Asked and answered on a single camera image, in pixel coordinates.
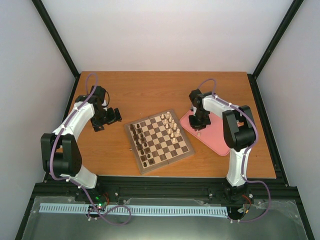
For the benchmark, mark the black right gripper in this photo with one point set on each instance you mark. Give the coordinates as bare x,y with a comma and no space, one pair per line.
197,126

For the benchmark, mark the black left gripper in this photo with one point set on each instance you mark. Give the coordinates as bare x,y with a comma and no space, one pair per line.
113,118

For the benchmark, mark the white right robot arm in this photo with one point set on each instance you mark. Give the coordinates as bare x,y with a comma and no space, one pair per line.
239,130

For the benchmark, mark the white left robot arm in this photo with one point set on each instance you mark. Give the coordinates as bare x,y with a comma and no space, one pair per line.
61,157

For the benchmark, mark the wooden chess board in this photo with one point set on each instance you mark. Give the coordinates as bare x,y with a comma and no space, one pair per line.
162,150

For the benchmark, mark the pink plastic tray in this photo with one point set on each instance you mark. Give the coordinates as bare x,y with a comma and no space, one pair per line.
212,136

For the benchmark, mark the black aluminium base frame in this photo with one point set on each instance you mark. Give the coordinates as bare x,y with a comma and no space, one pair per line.
181,188

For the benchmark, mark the light blue cable duct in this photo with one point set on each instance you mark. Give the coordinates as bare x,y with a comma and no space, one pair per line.
136,210

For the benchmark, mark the black left frame post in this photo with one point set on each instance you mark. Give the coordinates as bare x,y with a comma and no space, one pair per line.
43,13

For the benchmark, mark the black frame post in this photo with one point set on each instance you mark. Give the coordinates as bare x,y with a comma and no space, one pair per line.
281,29
43,13

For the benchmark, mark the black right frame post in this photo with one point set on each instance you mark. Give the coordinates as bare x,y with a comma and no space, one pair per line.
281,29

